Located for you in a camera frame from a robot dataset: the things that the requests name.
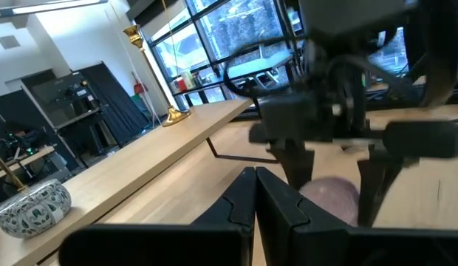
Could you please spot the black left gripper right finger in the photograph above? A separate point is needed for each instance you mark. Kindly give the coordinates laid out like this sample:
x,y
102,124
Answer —
x,y
277,207

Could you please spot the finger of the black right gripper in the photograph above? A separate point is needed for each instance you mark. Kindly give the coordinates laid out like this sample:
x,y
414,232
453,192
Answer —
x,y
373,184
295,166

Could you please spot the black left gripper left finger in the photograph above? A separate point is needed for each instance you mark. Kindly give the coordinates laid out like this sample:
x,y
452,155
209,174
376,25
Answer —
x,y
232,207

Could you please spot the pink floral candle tin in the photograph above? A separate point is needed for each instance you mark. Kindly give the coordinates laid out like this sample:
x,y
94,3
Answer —
x,y
332,199

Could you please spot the blue floral candle tin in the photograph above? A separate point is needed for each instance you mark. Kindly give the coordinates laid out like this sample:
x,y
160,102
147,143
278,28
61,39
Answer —
x,y
33,210

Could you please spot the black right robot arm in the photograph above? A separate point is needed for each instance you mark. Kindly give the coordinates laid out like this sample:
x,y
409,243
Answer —
x,y
439,55

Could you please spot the wooden shelf with black legs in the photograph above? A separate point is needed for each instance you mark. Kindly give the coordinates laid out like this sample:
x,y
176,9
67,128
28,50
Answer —
x,y
140,162

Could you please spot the gold candlestick holder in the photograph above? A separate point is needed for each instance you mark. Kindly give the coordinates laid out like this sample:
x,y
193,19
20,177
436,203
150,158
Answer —
x,y
175,116
11,173

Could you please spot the white container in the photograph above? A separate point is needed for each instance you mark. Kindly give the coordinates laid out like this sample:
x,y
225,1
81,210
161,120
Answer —
x,y
189,79

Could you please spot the red container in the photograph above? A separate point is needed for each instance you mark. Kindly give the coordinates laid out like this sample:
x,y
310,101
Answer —
x,y
181,85

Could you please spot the red dustpan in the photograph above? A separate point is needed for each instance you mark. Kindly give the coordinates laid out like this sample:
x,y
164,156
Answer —
x,y
140,88

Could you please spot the black curtain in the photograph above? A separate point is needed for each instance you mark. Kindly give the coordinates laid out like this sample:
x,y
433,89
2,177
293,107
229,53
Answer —
x,y
114,107

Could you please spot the black equipment rack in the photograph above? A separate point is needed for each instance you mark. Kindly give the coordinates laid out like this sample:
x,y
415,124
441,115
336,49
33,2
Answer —
x,y
63,96

